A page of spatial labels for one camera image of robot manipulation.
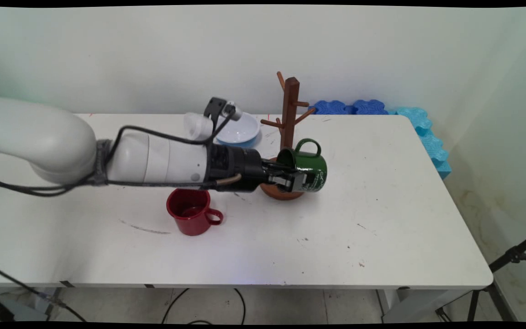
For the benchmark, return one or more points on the black tripod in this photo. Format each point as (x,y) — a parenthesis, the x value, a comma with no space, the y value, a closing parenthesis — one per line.
(505,260)

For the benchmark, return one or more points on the white and blue bowl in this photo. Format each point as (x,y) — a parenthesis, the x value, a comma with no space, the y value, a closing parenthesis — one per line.
(242,130)

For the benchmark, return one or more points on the brown wooden mug tree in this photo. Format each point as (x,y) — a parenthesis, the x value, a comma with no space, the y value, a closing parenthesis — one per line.
(290,114)

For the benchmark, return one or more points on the light blue foam mat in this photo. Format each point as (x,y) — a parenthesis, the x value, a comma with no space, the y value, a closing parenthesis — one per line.
(429,137)

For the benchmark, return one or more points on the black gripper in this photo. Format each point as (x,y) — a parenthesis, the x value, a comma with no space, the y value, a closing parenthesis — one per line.
(235,171)

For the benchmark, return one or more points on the red enamel mug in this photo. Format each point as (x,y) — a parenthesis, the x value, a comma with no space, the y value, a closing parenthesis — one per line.
(190,212)

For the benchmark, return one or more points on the green enamel mug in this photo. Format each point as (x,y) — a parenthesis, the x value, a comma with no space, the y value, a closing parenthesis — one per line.
(313,167)

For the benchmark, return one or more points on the dark blue foam mat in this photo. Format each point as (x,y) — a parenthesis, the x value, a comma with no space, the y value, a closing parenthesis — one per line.
(331,108)
(370,107)

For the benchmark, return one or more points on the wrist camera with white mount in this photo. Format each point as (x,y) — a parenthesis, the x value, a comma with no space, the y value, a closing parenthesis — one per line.
(219,109)

